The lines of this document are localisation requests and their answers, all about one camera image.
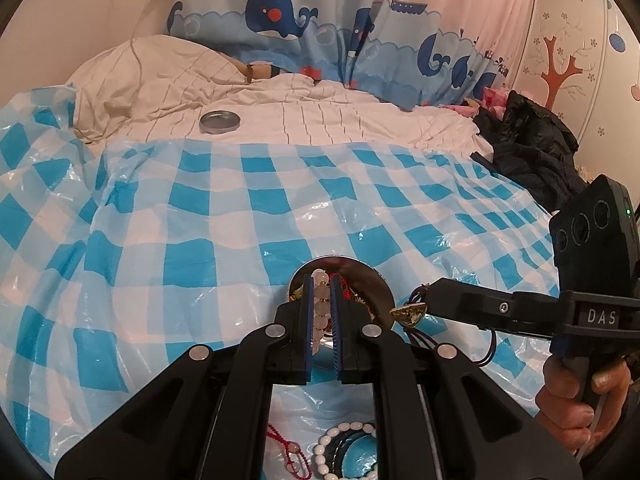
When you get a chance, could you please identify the white pillow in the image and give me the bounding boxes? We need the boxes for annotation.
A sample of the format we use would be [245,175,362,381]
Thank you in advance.
[65,35,252,144]

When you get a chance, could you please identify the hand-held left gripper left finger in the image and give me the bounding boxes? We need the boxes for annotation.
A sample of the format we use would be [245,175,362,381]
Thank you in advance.
[54,275,316,480]

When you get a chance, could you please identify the white bead bracelet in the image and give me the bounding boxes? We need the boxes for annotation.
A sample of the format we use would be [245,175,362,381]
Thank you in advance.
[312,422,377,478]

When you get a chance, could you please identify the tree wall sticker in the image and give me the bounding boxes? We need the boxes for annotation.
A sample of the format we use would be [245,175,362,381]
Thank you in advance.
[529,9,602,112]

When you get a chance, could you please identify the blue white checked plastic sheet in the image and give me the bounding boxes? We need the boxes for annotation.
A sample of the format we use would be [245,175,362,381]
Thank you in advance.
[0,85,562,480]

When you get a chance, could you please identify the red string bracelet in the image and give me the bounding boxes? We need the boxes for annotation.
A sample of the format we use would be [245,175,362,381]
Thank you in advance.
[266,423,312,479]

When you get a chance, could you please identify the whale print curtain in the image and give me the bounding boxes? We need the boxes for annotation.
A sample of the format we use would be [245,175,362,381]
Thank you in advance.
[167,0,539,112]

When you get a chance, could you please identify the person's right hand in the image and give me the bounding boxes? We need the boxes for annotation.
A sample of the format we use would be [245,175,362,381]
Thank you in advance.
[535,352,632,457]

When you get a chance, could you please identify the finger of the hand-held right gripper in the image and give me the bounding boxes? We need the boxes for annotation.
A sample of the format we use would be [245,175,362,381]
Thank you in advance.
[424,278,570,337]

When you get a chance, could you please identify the gold pendant cord necklace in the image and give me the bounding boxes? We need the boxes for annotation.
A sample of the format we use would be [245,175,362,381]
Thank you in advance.
[389,283,497,367]

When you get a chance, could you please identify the white cable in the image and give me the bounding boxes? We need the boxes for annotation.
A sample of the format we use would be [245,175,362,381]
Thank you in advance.
[127,0,167,87]

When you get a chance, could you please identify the black jacket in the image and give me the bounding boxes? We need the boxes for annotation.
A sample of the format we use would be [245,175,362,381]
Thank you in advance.
[472,89,592,212]

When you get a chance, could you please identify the white striped quilt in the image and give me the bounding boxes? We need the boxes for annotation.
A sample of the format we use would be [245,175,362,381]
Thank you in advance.
[125,72,494,159]

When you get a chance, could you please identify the pink cloth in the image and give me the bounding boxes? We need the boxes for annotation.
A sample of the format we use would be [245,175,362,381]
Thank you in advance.
[449,87,509,122]

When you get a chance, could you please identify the black bead bracelet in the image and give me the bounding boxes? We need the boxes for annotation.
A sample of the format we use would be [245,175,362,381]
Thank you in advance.
[327,434,377,466]

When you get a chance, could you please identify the round metal tin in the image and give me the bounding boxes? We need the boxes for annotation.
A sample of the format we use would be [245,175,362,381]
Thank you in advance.
[288,256,395,372]

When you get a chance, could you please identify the round metal tin lid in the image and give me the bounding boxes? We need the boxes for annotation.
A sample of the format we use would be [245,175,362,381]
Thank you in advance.
[198,109,241,136]

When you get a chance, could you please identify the pale pink bead bracelet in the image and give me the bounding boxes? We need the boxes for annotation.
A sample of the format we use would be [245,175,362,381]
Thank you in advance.
[310,269,334,352]

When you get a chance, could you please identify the brown strap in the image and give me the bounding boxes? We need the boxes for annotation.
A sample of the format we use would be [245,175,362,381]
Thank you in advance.
[244,62,282,84]

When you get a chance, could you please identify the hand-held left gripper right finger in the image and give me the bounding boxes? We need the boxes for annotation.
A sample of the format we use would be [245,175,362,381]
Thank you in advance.
[330,275,584,480]

